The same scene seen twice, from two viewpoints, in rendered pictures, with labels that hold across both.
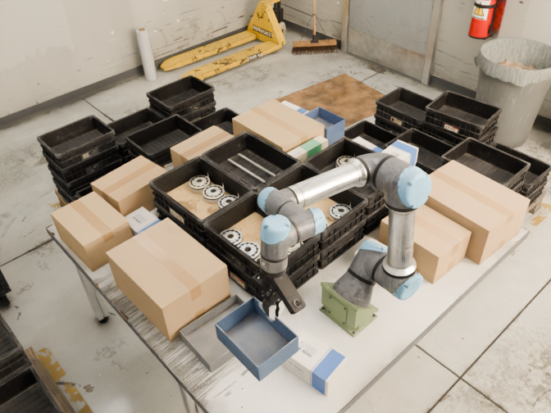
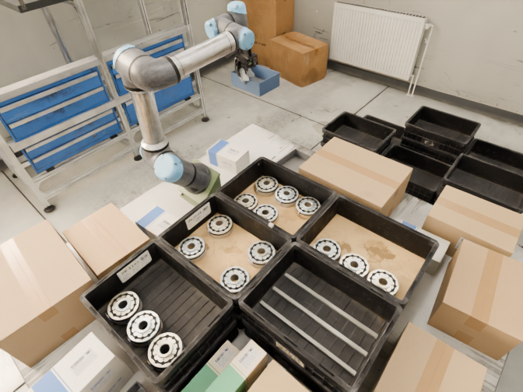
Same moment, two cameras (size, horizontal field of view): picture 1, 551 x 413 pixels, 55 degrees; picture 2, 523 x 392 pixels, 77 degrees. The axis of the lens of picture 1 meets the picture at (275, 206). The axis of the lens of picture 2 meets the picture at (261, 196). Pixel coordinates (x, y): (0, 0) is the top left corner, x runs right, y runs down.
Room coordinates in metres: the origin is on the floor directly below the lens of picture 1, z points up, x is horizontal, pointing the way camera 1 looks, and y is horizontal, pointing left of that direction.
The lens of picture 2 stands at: (2.55, -0.08, 1.86)
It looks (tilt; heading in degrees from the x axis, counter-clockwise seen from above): 45 degrees down; 175
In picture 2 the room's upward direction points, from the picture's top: 3 degrees counter-clockwise
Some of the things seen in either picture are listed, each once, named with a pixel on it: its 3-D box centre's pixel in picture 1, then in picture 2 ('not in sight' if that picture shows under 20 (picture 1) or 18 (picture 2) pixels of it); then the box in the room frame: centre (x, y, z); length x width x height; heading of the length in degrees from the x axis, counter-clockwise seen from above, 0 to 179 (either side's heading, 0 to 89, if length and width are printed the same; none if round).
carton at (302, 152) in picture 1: (307, 151); (230, 383); (2.25, -0.17, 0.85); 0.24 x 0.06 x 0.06; 130
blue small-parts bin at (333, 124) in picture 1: (322, 123); not in sight; (2.59, -0.29, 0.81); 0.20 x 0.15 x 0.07; 41
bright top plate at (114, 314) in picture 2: not in sight; (123, 305); (1.96, -0.50, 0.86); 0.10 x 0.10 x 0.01
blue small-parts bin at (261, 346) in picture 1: (257, 337); (255, 78); (0.94, 0.07, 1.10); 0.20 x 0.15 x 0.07; 40
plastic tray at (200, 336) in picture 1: (224, 331); (293, 171); (1.25, 0.21, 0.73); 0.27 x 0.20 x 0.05; 129
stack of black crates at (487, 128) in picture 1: (457, 137); not in sight; (3.03, -1.25, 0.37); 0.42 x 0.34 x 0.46; 41
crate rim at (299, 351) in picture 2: (250, 160); (318, 306); (2.09, 0.11, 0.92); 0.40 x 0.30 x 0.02; 42
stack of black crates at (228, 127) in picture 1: (219, 145); not in sight; (3.14, 0.38, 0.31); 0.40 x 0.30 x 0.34; 131
